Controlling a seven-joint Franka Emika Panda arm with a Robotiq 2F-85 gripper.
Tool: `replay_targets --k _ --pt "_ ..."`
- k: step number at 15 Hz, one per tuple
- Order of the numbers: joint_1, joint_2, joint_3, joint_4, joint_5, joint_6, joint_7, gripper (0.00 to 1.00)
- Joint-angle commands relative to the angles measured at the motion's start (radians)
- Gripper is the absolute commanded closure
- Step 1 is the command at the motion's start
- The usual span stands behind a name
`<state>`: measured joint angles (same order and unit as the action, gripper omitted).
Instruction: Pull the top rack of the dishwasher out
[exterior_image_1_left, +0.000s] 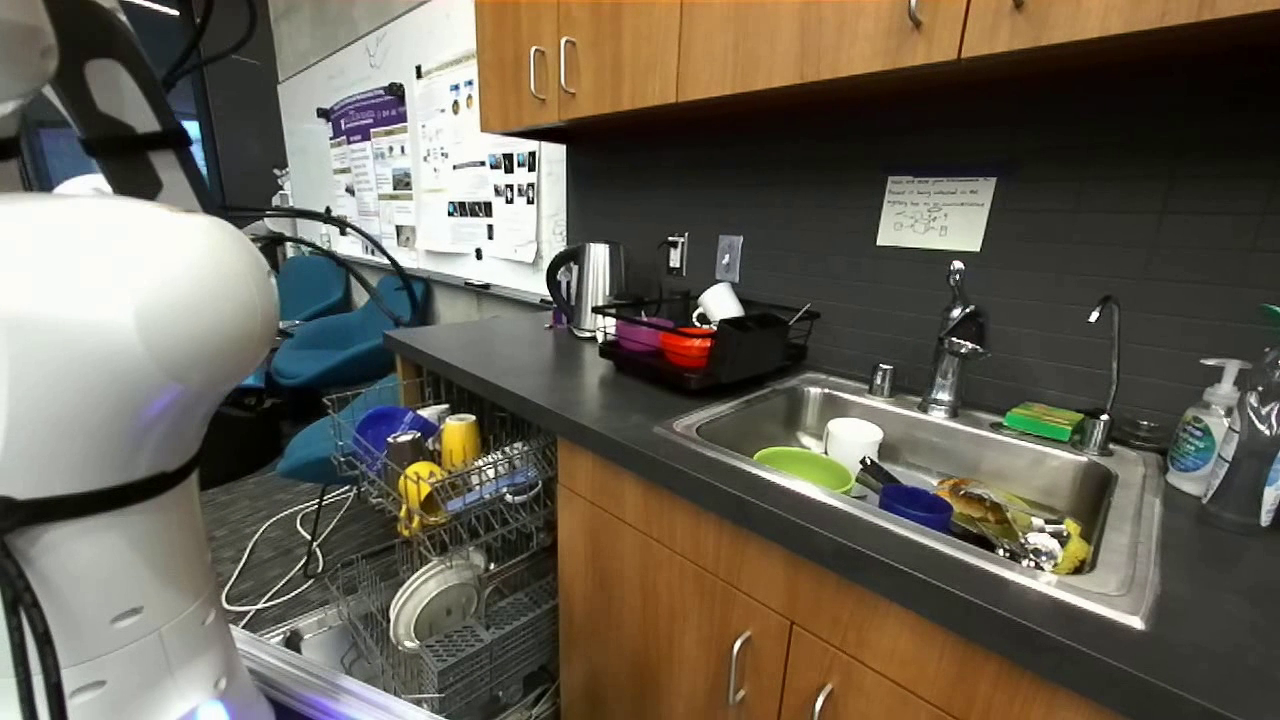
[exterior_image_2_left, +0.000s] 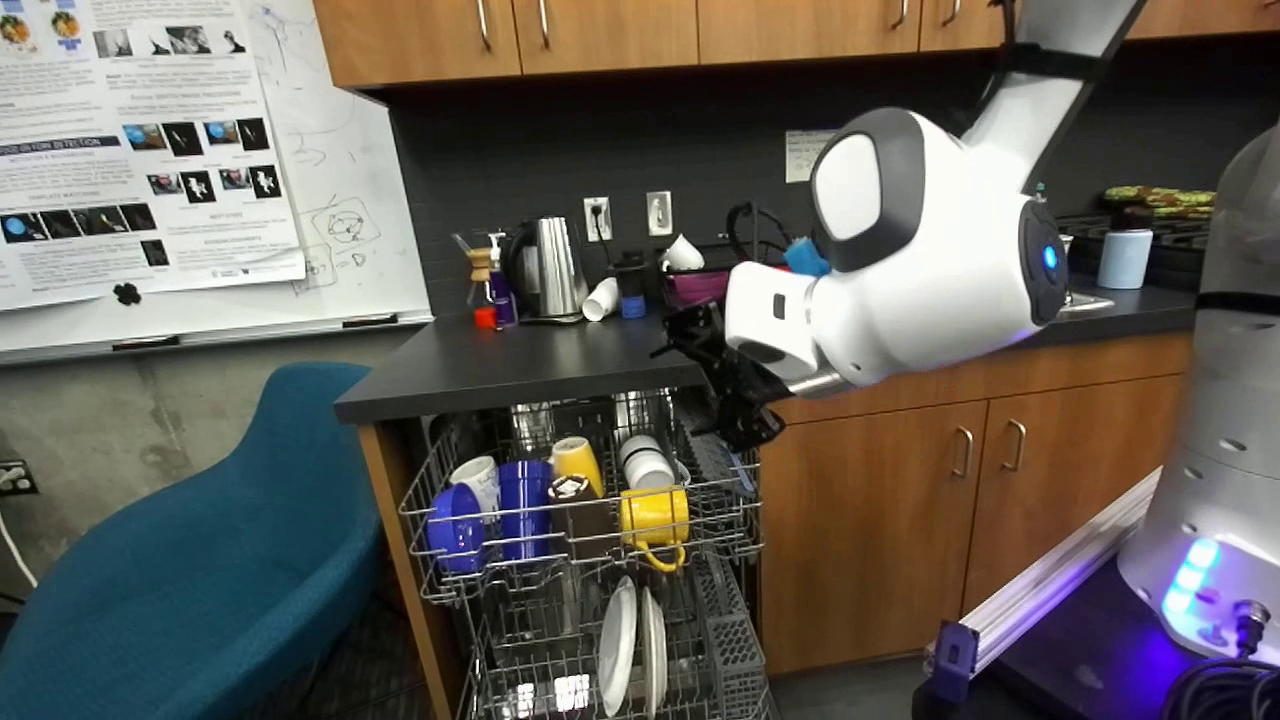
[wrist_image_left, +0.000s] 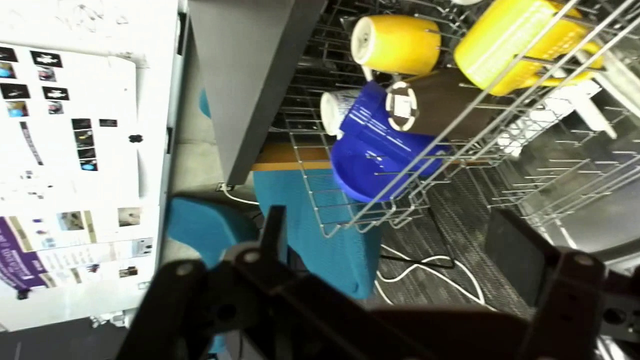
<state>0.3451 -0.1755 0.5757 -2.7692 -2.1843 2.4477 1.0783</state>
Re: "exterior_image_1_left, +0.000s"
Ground yellow mug with handle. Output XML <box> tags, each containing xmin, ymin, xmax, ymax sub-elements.
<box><xmin>393</xmin><ymin>455</ymin><xmax>451</xmax><ymax>541</ymax></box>

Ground white paper notice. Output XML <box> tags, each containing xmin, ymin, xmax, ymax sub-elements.
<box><xmin>872</xmin><ymin>173</ymin><xmax>1000</xmax><ymax>260</ymax></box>

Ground wall power outlet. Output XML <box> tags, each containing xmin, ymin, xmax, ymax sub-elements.
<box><xmin>661</xmin><ymin>229</ymin><xmax>695</xmax><ymax>278</ymax></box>

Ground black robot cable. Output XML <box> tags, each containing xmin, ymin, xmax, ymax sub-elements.
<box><xmin>0</xmin><ymin>0</ymin><xmax>435</xmax><ymax>720</ymax></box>

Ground black dish drying rack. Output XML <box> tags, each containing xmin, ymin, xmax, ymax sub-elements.
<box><xmin>593</xmin><ymin>300</ymin><xmax>819</xmax><ymax>401</ymax></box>

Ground white mug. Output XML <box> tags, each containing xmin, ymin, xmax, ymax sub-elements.
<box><xmin>690</xmin><ymin>278</ymin><xmax>748</xmax><ymax>330</ymax></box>

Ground purple container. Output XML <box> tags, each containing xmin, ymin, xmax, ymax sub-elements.
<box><xmin>612</xmin><ymin>316</ymin><xmax>670</xmax><ymax>361</ymax></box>

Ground wire dishwasher rack with plates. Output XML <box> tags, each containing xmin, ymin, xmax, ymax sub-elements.
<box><xmin>318</xmin><ymin>537</ymin><xmax>562</xmax><ymax>720</ymax></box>

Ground white cup in sink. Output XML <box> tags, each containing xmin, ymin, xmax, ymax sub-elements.
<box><xmin>819</xmin><ymin>417</ymin><xmax>890</xmax><ymax>479</ymax></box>

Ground wire dishwasher rack with cups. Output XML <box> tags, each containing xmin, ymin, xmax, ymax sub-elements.
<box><xmin>325</xmin><ymin>394</ymin><xmax>562</xmax><ymax>569</ymax></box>

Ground wooden base cabinet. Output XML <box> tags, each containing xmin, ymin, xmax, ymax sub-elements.
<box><xmin>557</xmin><ymin>434</ymin><xmax>1135</xmax><ymax>720</ymax></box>

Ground green plastic bowl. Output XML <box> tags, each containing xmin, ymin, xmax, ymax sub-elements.
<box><xmin>748</xmin><ymin>444</ymin><xmax>857</xmax><ymax>501</ymax></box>

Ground green sponge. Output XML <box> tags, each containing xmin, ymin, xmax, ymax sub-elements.
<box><xmin>1000</xmin><ymin>401</ymin><xmax>1088</xmax><ymax>448</ymax></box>

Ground red bowl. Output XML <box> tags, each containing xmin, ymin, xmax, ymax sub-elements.
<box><xmin>657</xmin><ymin>325</ymin><xmax>720</xmax><ymax>376</ymax></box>

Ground dark dish soap bottle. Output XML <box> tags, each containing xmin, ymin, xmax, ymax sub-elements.
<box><xmin>1203</xmin><ymin>300</ymin><xmax>1280</xmax><ymax>532</ymax></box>

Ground stainless steel sink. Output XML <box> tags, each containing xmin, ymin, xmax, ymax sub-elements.
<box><xmin>652</xmin><ymin>372</ymin><xmax>1163</xmax><ymax>633</ymax></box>

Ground wooden wall cabinet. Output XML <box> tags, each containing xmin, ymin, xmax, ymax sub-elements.
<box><xmin>472</xmin><ymin>0</ymin><xmax>1280</xmax><ymax>139</ymax></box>

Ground stainless dishwasher door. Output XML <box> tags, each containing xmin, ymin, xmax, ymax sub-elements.
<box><xmin>234</xmin><ymin>614</ymin><xmax>443</xmax><ymax>720</ymax></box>

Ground yellow plastic cup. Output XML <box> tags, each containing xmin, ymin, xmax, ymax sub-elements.
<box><xmin>435</xmin><ymin>408</ymin><xmax>488</xmax><ymax>475</ymax></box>

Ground white plate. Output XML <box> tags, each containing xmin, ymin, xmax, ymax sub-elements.
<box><xmin>384</xmin><ymin>548</ymin><xmax>493</xmax><ymax>657</ymax></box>

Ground thin chrome water tap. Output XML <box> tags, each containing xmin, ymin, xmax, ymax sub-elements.
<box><xmin>1079</xmin><ymin>291</ymin><xmax>1124</xmax><ymax>458</ymax></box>

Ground blue bowl in dishwasher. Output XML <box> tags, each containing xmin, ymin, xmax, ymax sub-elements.
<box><xmin>348</xmin><ymin>405</ymin><xmax>440</xmax><ymax>462</ymax></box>

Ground blue bowl in sink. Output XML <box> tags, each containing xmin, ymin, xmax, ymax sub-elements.
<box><xmin>878</xmin><ymin>479</ymin><xmax>962</xmax><ymax>541</ymax></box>

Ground yellow item in sink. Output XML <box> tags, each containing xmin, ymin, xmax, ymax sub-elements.
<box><xmin>1049</xmin><ymin>517</ymin><xmax>1095</xmax><ymax>578</ymax></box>

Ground white pump soap bottle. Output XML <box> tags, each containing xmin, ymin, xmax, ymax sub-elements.
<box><xmin>1159</xmin><ymin>355</ymin><xmax>1252</xmax><ymax>502</ymax></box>

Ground wall light switch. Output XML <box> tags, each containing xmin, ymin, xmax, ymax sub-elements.
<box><xmin>711</xmin><ymin>231</ymin><xmax>748</xmax><ymax>286</ymax></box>

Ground chrome kitchen faucet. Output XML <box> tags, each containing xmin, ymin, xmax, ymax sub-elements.
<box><xmin>921</xmin><ymin>255</ymin><xmax>989</xmax><ymax>425</ymax></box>

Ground dirty brown pan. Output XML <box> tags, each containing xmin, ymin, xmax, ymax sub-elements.
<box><xmin>933</xmin><ymin>475</ymin><xmax>1063</xmax><ymax>569</ymax></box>

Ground white printed poster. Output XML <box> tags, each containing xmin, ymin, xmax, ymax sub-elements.
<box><xmin>407</xmin><ymin>57</ymin><xmax>544</xmax><ymax>272</ymax></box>

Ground purple header poster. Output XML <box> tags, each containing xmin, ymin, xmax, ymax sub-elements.
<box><xmin>318</xmin><ymin>79</ymin><xmax>422</xmax><ymax>263</ymax></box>

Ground white wall board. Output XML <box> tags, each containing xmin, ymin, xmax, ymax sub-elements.
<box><xmin>271</xmin><ymin>0</ymin><xmax>574</xmax><ymax>306</ymax></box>

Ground white floor cable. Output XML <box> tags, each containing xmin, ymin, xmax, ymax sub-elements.
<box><xmin>218</xmin><ymin>482</ymin><xmax>365</xmax><ymax>633</ymax></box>

